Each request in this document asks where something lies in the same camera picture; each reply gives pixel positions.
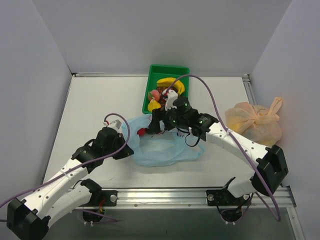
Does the yellow banana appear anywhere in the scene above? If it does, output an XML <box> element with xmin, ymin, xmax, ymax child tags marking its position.
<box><xmin>156</xmin><ymin>77</ymin><xmax>185</xmax><ymax>96</ymax></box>

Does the red apple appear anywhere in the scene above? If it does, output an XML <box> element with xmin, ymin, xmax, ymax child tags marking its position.
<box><xmin>137</xmin><ymin>128</ymin><xmax>148</xmax><ymax>137</ymax></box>

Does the blue printed plastic bag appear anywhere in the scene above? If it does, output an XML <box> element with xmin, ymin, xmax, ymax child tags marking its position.
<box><xmin>121</xmin><ymin>114</ymin><xmax>206</xmax><ymax>167</ymax></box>

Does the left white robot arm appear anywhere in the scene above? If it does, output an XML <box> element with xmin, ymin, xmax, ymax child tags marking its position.
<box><xmin>6</xmin><ymin>122</ymin><xmax>134</xmax><ymax>240</ymax></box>

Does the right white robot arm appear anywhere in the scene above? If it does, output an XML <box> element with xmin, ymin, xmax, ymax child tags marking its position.
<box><xmin>148</xmin><ymin>97</ymin><xmax>289</xmax><ymax>205</ymax></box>

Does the peach fruit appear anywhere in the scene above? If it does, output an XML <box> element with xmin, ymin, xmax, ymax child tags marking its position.
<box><xmin>147</xmin><ymin>89</ymin><xmax>161</xmax><ymax>102</ymax></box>

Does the orange plastic bag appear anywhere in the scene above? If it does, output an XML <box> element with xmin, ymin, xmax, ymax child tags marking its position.
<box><xmin>225</xmin><ymin>97</ymin><xmax>283</xmax><ymax>147</ymax></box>

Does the red grape bunch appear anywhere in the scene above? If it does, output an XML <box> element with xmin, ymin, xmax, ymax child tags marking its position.
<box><xmin>156</xmin><ymin>87</ymin><xmax>167</xmax><ymax>107</ymax></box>

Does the yellow pear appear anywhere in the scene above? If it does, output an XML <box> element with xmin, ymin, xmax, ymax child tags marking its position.
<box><xmin>147</xmin><ymin>99</ymin><xmax>162</xmax><ymax>112</ymax></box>

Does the green plastic tray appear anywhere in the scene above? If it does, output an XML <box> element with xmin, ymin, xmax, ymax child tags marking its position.
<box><xmin>142</xmin><ymin>64</ymin><xmax>190</xmax><ymax>114</ymax></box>

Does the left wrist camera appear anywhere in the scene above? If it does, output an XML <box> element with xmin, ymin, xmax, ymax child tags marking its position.
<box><xmin>103</xmin><ymin>119</ymin><xmax>122</xmax><ymax>132</ymax></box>

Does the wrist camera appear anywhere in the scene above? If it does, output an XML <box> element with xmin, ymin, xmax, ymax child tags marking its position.
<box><xmin>162</xmin><ymin>90</ymin><xmax>179</xmax><ymax>111</ymax></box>
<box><xmin>103</xmin><ymin>119</ymin><xmax>122</xmax><ymax>132</ymax></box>

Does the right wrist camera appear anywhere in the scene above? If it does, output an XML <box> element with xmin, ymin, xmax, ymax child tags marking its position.
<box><xmin>162</xmin><ymin>90</ymin><xmax>179</xmax><ymax>111</ymax></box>

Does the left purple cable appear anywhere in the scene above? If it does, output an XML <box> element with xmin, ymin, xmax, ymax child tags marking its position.
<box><xmin>0</xmin><ymin>113</ymin><xmax>131</xmax><ymax>223</ymax></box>

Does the purple cable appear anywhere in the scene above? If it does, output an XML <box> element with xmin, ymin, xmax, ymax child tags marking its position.
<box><xmin>0</xmin><ymin>113</ymin><xmax>131</xmax><ymax>223</ymax></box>
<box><xmin>162</xmin><ymin>74</ymin><xmax>282</xmax><ymax>222</ymax></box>

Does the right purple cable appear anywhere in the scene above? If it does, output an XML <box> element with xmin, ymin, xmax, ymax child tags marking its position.
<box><xmin>162</xmin><ymin>74</ymin><xmax>282</xmax><ymax>222</ymax></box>

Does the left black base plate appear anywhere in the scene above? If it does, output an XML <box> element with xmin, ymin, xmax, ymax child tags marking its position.
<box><xmin>83</xmin><ymin>189</ymin><xmax>118</xmax><ymax>208</ymax></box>

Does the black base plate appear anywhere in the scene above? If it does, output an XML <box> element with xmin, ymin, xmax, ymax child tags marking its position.
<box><xmin>205</xmin><ymin>189</ymin><xmax>236</xmax><ymax>206</ymax></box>
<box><xmin>83</xmin><ymin>189</ymin><xmax>118</xmax><ymax>208</ymax></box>

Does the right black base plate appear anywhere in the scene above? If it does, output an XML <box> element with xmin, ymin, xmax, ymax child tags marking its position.
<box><xmin>205</xmin><ymin>189</ymin><xmax>236</xmax><ymax>206</ymax></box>

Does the aluminium front rail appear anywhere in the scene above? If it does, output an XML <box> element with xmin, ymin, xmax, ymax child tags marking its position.
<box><xmin>27</xmin><ymin>187</ymin><xmax>297</xmax><ymax>210</ymax></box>

